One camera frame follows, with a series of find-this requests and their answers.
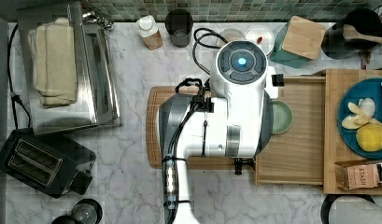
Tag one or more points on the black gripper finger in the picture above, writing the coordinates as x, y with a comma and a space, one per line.
278, 80
239, 163

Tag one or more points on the wooden drawer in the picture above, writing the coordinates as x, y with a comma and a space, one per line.
296, 156

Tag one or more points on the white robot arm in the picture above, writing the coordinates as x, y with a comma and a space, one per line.
229, 116

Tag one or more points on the wooden drawer cabinet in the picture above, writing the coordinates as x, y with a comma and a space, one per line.
337, 83

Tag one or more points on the green ceramic bowl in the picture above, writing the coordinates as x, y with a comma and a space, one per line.
282, 117

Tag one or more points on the teal canister wooden lid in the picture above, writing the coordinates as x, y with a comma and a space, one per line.
298, 42

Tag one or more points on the white lid container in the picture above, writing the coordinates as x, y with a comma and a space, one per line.
262, 37

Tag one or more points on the clear plastic jar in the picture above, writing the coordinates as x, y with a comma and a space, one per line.
229, 35

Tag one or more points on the black utensil pot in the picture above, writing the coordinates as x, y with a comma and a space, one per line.
366, 22

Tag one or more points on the wooden spoon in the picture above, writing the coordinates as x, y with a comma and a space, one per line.
350, 32

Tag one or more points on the banana peel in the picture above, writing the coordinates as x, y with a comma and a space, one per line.
361, 114

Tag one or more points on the bamboo cutting board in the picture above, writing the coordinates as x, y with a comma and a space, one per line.
157, 96

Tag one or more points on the black round pan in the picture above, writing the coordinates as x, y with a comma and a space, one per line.
350, 209

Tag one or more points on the yellow lemon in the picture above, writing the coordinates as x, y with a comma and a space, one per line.
369, 137

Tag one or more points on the dark grey cup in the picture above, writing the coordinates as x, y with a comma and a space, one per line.
178, 23

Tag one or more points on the Stash tea box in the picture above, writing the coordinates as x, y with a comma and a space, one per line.
351, 176

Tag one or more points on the white cap bottle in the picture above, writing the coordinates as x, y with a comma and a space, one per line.
148, 29

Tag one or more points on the stainless steel toaster oven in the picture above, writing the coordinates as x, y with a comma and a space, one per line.
97, 99

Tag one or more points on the black pepper grinder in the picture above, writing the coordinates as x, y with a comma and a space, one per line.
86, 211

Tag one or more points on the black toaster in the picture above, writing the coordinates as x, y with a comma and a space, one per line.
52, 164

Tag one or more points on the beige folded towel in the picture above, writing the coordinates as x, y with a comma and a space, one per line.
52, 47

